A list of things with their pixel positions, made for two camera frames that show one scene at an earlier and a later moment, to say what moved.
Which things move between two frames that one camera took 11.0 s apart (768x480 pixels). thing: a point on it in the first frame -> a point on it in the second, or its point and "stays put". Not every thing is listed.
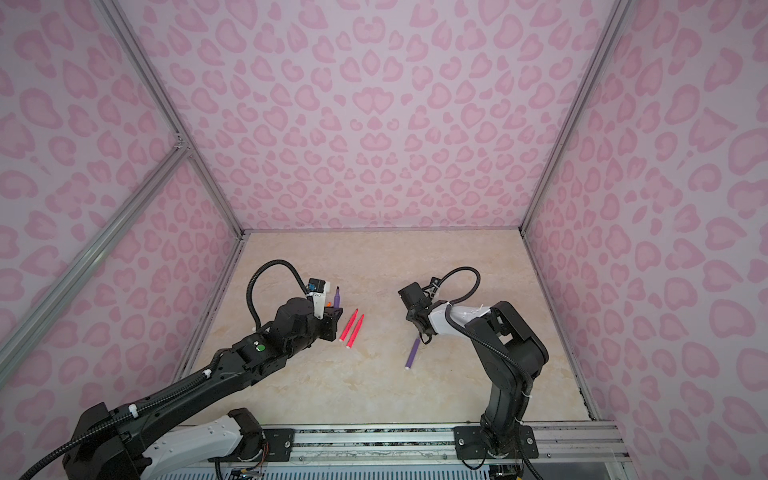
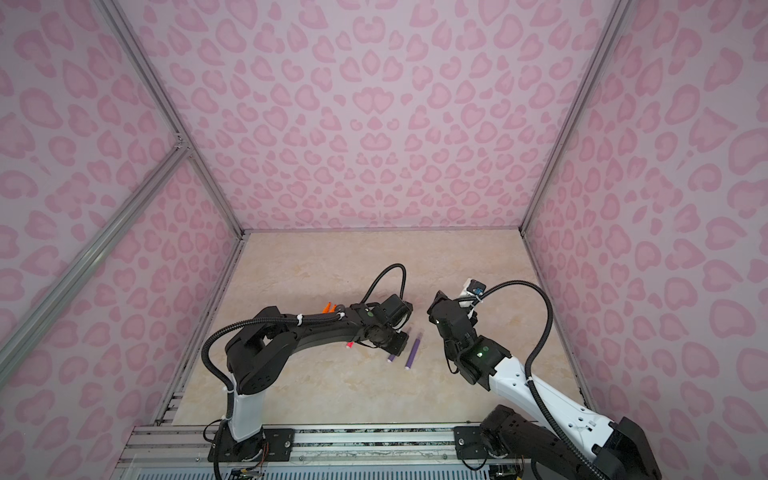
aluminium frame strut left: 180,154 stays put
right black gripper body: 411,316 -> 433,316
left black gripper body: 319,328 -> 394,340
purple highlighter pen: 412,353 stays put
